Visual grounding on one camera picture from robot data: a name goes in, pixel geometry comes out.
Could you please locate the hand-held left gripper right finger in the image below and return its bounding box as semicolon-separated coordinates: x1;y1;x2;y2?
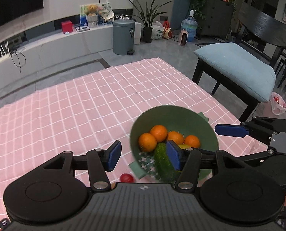
166;140;248;190

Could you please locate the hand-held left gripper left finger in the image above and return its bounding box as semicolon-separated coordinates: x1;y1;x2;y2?
34;140;122;190

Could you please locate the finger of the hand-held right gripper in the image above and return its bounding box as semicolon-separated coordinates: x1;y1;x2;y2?
239;149;277;167
215;116;286;147

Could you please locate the green cucumber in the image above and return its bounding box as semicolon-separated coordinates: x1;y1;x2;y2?
154;143;179;183

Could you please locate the orange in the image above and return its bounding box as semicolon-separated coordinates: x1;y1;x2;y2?
138;133;157;152
184;135;201;149
167;131;185;146
150;125;168;143

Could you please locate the green colander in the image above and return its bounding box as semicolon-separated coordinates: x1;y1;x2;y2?
129;105;219;182

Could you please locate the small red tomato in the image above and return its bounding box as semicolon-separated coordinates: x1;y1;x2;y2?
120;173;134;184

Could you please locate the white plastic bag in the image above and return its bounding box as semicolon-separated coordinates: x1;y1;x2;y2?
269;92;286;116
151;21;165;40

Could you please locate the pink checked tablecloth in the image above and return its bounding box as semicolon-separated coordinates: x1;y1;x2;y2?
0;57;276;217

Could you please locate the light blue seat cushion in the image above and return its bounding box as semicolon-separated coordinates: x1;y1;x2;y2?
193;43;277;102

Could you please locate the white space heater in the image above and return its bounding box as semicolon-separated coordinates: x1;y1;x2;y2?
178;29;189;46

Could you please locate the blue water jug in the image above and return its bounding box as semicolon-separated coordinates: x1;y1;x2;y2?
181;10;198;42

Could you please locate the dark cabinet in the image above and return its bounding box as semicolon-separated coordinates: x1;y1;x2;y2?
201;0;235;39

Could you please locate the dark wooden chair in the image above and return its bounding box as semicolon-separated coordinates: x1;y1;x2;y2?
192;4;286;122

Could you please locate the red and white bag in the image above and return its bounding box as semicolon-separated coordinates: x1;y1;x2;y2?
163;21;173;39

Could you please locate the grey pedal bin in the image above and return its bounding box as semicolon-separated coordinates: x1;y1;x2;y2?
113;19;136;55

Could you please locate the white tv console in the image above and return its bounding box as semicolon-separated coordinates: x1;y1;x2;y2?
0;20;142;97

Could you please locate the long-leaf plant in black pot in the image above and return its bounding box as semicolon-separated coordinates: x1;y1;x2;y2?
127;0;173;43

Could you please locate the white ribbed pot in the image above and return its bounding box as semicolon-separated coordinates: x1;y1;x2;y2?
87;14;99;28

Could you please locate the red box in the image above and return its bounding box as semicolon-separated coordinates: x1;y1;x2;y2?
61;21;73;33

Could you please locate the white hat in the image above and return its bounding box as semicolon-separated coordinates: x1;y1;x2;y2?
102;10;114;22

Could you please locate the white router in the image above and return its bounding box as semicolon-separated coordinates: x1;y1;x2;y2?
0;42;11;62

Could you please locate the illustrated poster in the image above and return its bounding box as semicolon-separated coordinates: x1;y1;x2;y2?
80;3;113;17

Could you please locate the black television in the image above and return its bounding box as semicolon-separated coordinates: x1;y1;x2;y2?
0;0;44;34

